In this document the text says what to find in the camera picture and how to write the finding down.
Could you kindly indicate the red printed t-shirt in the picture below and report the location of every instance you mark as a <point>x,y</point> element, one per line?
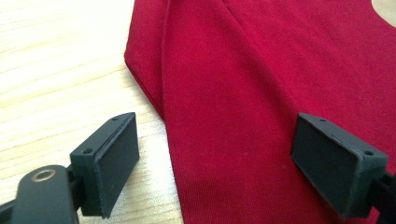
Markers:
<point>233,93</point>

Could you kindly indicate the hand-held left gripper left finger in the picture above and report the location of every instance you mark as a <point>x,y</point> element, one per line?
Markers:
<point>115,165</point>

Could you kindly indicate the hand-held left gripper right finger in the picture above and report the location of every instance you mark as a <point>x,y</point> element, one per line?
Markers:
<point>333,168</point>

